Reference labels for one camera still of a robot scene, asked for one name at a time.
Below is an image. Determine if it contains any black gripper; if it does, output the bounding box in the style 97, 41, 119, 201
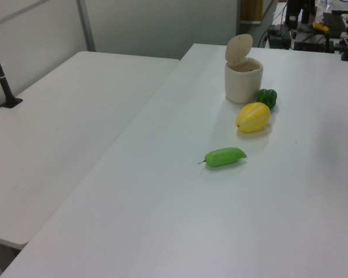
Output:
287, 0, 316, 30

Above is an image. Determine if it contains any cream garbage bin lid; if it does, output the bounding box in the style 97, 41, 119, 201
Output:
225, 34, 253, 63

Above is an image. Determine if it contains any cream garbage bin body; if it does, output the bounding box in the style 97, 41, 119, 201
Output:
224, 57, 264, 104

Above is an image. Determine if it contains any yellow tool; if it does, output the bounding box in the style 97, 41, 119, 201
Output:
313, 20, 330, 32

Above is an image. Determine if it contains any black electronics box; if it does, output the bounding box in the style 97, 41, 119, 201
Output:
267, 24, 292, 49

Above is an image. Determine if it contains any black equipment base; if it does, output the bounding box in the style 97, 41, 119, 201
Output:
292, 30, 335, 53

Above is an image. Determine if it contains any wooden panel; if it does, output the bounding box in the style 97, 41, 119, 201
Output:
240, 0, 263, 24

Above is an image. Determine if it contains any dark green bell pepper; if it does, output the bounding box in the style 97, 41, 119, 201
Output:
255, 89, 278, 111

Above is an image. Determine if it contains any yellow striped melon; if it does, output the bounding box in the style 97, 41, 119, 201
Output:
235, 102, 271, 134

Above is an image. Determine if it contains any light green cucumber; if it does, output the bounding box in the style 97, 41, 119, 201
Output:
198, 147, 248, 169

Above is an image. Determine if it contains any white side table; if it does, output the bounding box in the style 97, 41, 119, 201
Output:
0, 51, 180, 250

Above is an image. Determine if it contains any black pole with square base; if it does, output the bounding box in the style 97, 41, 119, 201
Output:
0, 28, 23, 109

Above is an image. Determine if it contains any grey partition post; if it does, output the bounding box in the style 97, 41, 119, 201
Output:
77, 0, 96, 53

